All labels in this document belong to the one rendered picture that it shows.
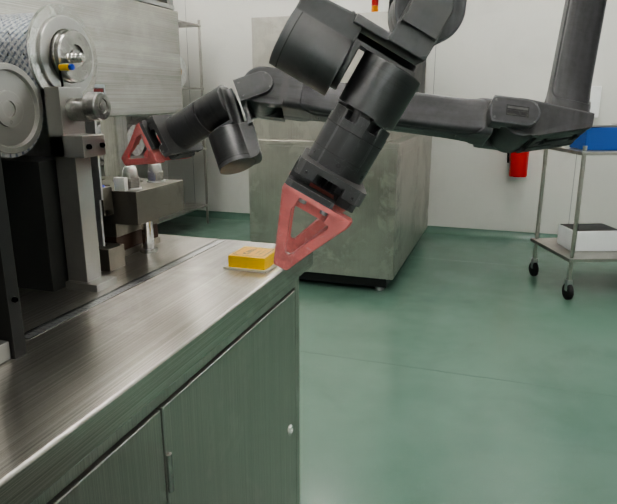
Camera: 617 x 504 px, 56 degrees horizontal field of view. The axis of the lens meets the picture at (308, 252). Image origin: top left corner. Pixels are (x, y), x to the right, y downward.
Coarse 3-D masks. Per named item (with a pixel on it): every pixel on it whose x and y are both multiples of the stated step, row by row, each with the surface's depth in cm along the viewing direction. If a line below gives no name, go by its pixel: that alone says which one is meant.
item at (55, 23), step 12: (48, 24) 84; (60, 24) 86; (72, 24) 88; (48, 36) 84; (84, 36) 91; (48, 48) 84; (48, 60) 84; (48, 72) 85; (60, 84) 87; (72, 84) 89; (84, 84) 92
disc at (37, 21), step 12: (36, 12) 83; (48, 12) 84; (60, 12) 87; (72, 12) 89; (36, 24) 82; (84, 24) 92; (36, 36) 83; (36, 48) 83; (36, 60) 83; (96, 60) 95; (36, 72) 83; (96, 72) 95; (48, 84) 85
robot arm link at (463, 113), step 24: (264, 96) 86; (288, 96) 86; (312, 96) 87; (336, 96) 87; (432, 96) 86; (504, 96) 83; (312, 120) 91; (408, 120) 86; (432, 120) 86; (456, 120) 86; (480, 120) 85; (504, 120) 82; (528, 120) 82; (480, 144) 89
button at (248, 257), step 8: (240, 248) 107; (248, 248) 106; (256, 248) 106; (264, 248) 106; (272, 248) 106; (232, 256) 102; (240, 256) 101; (248, 256) 101; (256, 256) 101; (264, 256) 101; (272, 256) 103; (232, 264) 102; (240, 264) 102; (248, 264) 101; (256, 264) 101; (264, 264) 100; (272, 264) 104
